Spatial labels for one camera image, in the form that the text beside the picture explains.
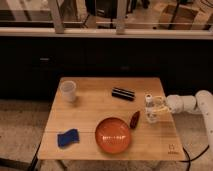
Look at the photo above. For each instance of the black rectangular box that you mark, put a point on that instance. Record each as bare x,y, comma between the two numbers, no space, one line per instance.
123,94

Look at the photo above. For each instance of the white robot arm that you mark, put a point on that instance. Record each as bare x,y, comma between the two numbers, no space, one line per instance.
200,103

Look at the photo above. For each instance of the black office chair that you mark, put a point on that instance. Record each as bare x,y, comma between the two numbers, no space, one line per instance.
102,8

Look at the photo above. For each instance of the blue sponge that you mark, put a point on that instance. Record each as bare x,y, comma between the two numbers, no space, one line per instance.
68,137

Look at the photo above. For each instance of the cardboard box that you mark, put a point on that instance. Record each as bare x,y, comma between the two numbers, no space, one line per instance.
179,18

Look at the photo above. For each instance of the white plastic cup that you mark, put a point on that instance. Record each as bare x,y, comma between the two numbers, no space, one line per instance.
68,90

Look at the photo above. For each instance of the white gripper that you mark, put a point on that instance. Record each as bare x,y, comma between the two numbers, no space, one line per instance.
172,102

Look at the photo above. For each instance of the wooden folding table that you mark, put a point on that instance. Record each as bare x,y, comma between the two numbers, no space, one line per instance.
158,141

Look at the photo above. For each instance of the orange round plate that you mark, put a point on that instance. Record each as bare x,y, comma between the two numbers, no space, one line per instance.
112,135

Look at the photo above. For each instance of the clear plastic bottle white cap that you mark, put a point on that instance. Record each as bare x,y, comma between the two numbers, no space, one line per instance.
151,117

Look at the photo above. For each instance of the dark red chili pepper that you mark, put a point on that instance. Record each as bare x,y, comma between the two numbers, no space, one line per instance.
134,120

